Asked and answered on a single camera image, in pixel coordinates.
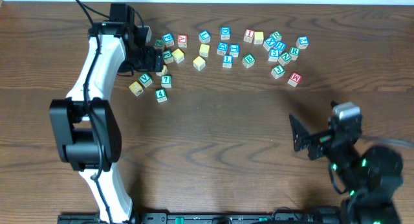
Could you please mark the green J block right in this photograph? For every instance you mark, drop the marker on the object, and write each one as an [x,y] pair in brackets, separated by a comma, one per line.
[278,71]

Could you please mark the green Z block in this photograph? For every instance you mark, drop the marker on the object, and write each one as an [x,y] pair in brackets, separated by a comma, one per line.
[159,44]

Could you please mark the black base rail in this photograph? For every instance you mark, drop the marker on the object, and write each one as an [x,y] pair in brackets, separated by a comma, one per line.
[280,218]

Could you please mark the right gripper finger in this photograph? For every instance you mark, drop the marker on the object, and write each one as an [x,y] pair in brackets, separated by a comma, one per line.
[300,145]
[298,129]

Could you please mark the blue 5 block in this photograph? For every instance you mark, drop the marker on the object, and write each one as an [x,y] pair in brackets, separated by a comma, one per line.
[273,55]

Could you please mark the yellow O block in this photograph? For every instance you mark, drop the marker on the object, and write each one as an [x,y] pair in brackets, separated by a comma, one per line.
[204,50]

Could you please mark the blue X block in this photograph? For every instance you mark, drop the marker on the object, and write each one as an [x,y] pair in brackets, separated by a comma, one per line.
[269,43]

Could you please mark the blue l block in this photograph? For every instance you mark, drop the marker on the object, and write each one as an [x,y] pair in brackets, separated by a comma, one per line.
[227,61]
[204,37]

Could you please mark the yellow block top right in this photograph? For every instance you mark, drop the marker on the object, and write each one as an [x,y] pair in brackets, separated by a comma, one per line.
[258,37]

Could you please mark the green J block left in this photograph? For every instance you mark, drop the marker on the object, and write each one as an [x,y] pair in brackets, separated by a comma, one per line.
[167,56]

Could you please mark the yellow G block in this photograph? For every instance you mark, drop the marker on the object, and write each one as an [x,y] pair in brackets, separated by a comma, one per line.
[136,89]

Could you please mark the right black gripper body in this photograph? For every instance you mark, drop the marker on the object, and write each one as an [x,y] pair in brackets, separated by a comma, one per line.
[314,143]

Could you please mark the blue 2 block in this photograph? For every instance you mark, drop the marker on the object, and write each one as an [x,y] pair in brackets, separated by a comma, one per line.
[302,42]

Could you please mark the green r block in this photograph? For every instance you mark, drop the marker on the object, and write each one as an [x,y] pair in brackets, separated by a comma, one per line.
[276,36]
[294,52]

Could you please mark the green B block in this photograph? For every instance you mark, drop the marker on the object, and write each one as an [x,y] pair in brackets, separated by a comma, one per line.
[248,60]

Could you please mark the yellow S block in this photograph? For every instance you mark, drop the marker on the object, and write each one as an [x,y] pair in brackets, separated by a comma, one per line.
[199,63]

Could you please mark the green 7 block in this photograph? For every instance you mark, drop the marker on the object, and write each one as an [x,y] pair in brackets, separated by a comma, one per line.
[166,81]

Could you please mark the blue D block upper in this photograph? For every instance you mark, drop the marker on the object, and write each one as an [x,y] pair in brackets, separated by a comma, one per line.
[225,33]

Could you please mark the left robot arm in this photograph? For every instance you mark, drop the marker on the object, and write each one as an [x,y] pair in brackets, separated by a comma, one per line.
[85,129]

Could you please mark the blue H block left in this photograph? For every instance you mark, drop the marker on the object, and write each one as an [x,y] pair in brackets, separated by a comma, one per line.
[234,50]

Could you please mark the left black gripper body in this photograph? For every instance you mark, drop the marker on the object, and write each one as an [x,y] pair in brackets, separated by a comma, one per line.
[156,58]

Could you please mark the yellow C block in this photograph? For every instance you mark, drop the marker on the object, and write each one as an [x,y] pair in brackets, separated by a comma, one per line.
[163,72]

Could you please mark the green V block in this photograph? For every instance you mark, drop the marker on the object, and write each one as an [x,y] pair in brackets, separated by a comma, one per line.
[145,79]

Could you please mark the blue D block lower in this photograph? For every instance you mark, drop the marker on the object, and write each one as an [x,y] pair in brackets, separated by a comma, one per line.
[222,48]

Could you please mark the blue h block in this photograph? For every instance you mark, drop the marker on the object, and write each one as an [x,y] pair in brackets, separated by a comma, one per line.
[234,50]
[280,46]

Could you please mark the blue d block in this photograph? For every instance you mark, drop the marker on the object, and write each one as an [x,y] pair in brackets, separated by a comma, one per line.
[225,33]
[222,48]

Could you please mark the green 4 block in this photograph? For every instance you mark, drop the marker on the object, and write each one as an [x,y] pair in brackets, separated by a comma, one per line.
[161,95]

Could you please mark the blue P block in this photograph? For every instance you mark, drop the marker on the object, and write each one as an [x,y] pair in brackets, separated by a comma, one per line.
[168,40]

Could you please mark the red I block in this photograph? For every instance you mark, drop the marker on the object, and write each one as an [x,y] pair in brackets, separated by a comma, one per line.
[248,35]

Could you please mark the red A block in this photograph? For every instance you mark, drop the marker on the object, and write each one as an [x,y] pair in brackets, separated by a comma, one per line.
[182,40]

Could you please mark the yellow K block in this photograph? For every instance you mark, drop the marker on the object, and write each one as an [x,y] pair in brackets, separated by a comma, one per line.
[178,55]

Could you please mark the green j block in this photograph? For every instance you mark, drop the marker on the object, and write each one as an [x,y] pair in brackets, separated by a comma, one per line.
[167,56]
[278,71]

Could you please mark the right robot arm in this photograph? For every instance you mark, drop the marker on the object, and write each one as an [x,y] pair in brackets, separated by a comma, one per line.
[370,179]

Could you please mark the blue H block right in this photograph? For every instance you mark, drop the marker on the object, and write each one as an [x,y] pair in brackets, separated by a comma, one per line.
[280,46]

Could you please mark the red M block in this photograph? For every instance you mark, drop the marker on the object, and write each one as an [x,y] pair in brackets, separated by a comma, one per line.
[294,79]

